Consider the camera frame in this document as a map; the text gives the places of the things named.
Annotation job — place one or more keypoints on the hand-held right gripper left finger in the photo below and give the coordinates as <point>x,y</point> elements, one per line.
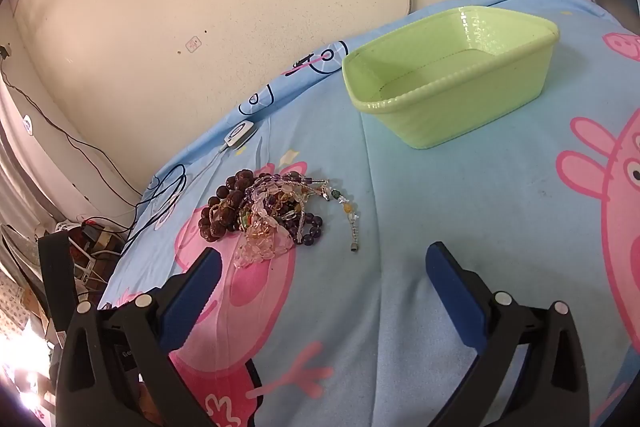
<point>192,302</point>

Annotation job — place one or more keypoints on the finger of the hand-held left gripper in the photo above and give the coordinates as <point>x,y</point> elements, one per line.
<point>54,267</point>

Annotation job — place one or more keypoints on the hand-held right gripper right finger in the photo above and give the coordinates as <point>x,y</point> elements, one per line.
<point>455,297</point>

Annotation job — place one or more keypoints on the pile of beaded jewelry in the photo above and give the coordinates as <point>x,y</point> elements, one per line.
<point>260,212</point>

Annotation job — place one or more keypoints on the light green plastic basin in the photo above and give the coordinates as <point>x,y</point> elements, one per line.
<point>450,117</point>

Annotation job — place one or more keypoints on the blue cartoon pig bedsheet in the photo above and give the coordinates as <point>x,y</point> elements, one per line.
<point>400,217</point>

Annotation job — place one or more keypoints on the small white square device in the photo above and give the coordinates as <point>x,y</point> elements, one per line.
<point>239,134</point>

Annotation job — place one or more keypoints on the round white wall sticker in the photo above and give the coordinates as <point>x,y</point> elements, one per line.
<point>28,126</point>

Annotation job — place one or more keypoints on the pink square wall sticker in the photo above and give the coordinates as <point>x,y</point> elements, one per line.
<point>193,44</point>

